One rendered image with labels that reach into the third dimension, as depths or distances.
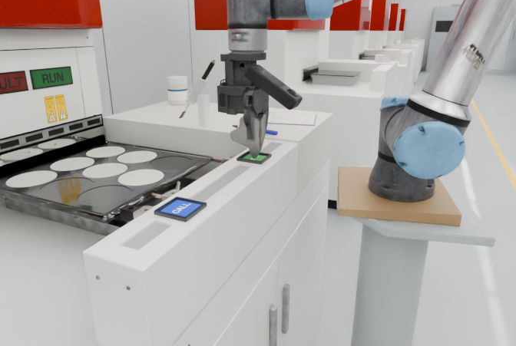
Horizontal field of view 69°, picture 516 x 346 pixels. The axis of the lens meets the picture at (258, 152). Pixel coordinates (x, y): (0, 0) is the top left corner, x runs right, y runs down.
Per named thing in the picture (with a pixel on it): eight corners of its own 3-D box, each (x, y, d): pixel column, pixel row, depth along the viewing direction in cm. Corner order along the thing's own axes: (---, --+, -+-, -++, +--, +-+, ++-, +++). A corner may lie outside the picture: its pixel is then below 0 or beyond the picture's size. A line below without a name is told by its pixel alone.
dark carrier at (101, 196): (-15, 186, 81) (-16, 183, 81) (106, 144, 111) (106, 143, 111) (104, 217, 68) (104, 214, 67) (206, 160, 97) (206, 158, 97)
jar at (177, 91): (164, 104, 133) (162, 77, 131) (176, 101, 140) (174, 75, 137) (180, 106, 131) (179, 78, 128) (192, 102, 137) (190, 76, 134)
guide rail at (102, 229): (5, 208, 88) (3, 196, 87) (14, 204, 89) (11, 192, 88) (184, 258, 68) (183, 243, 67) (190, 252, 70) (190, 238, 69)
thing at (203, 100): (186, 125, 103) (183, 77, 99) (194, 123, 107) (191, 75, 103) (205, 127, 101) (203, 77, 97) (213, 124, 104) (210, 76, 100)
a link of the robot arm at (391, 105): (423, 142, 93) (429, 87, 89) (441, 161, 81) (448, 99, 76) (373, 142, 95) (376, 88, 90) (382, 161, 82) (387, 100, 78)
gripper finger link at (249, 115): (253, 135, 77) (252, 93, 74) (260, 136, 76) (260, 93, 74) (242, 140, 73) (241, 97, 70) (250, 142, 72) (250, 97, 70)
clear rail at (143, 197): (98, 224, 66) (97, 216, 66) (210, 160, 99) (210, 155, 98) (104, 225, 66) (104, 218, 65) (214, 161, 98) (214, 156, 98)
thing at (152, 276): (95, 344, 50) (80, 252, 45) (262, 190, 97) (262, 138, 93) (152, 369, 46) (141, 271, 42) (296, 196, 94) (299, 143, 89)
